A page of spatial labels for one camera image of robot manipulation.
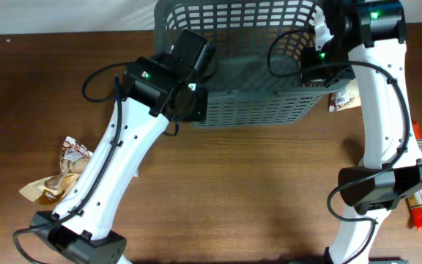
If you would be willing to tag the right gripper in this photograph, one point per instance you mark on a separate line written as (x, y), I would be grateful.
(310, 74)

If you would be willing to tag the grey plastic shopping basket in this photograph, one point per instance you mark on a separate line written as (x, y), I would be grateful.
(256, 42)

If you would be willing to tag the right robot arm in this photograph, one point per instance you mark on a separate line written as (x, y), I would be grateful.
(370, 39)

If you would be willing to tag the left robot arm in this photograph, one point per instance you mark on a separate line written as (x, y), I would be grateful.
(153, 92)

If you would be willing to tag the right beige snack bag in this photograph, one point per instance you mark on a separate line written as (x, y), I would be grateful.
(346, 98)

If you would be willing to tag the left brown snack bag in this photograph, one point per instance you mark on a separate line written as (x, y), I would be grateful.
(73, 160)

